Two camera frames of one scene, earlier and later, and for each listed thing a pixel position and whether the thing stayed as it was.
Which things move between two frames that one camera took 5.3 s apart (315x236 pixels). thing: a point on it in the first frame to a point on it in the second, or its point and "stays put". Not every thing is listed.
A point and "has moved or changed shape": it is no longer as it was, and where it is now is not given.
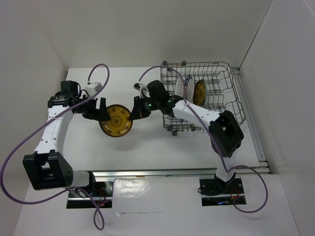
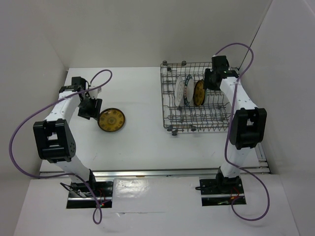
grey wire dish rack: [209, 85] stays put
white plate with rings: [179, 86] stays put
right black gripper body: [146, 105] to [208, 80]
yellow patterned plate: [119, 125] has moved or changed shape
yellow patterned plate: [199, 94] stays put
